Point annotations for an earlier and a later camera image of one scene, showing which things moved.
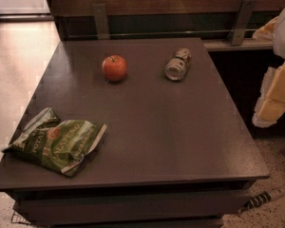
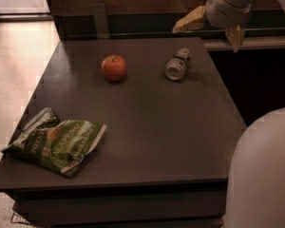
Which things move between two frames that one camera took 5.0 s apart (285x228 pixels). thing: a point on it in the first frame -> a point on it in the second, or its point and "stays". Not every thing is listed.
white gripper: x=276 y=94 -> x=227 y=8
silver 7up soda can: x=176 y=67 stays
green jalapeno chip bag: x=63 y=144 stays
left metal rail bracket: x=101 y=20 stays
